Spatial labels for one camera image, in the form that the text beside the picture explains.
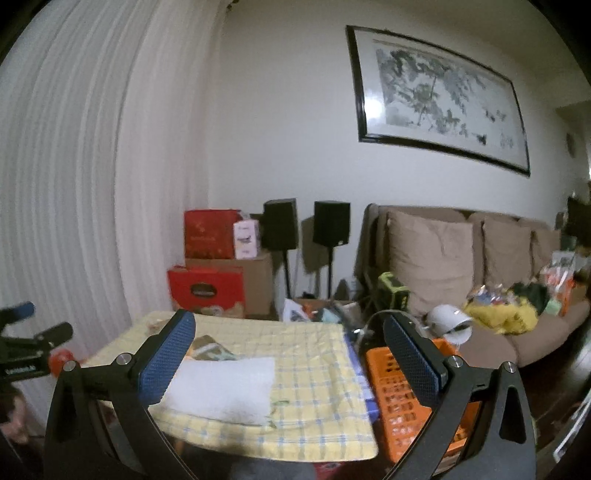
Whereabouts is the white foam mesh sheet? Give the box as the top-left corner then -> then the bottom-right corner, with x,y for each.
160,357 -> 276,426

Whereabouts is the person's left hand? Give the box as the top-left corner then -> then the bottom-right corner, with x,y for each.
1,386 -> 29,445

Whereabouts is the red plastic bag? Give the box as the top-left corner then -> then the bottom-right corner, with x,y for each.
48,349 -> 75,378

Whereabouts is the orange plastic basket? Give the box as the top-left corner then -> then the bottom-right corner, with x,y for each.
366,339 -> 480,470

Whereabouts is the white nail lamp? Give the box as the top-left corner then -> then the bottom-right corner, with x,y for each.
426,304 -> 473,346

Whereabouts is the olive card packet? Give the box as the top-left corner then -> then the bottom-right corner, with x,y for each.
186,335 -> 237,361

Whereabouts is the yellow cloth on sofa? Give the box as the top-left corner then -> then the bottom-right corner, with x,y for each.
462,286 -> 539,335

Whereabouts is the green black power station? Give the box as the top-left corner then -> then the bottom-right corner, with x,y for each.
377,272 -> 410,311

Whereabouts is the red collection gift box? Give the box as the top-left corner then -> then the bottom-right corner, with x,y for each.
167,266 -> 245,318

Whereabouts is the yellow checked tablecloth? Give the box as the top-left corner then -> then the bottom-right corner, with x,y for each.
84,310 -> 380,463

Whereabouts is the large beige cushion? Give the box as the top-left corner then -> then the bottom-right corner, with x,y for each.
389,211 -> 474,317

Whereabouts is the brown sofa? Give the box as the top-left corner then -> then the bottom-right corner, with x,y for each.
356,204 -> 590,367

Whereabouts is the middle beige cushion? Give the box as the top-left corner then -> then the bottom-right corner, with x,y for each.
483,219 -> 533,287

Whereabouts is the far beige cushion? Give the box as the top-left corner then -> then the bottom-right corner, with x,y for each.
531,229 -> 561,276

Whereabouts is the brown cardboard box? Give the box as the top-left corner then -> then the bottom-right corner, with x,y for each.
185,251 -> 276,319

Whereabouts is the red gift box upper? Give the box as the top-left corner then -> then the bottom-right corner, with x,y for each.
183,209 -> 242,259

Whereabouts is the small pink white box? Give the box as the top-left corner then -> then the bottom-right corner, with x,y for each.
233,219 -> 260,260

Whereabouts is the right black speaker on stand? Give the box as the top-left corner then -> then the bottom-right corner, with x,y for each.
312,200 -> 351,298

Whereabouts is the black speaker on stand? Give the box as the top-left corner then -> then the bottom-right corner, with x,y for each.
312,200 -> 351,298
263,198 -> 298,299

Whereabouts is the left black speaker on stand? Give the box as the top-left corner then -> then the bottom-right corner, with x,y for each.
263,198 -> 298,299

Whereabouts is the white curtain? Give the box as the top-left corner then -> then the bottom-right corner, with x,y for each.
1,1 -> 226,359

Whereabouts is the framed ink painting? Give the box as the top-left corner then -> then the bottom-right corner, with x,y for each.
346,25 -> 531,176

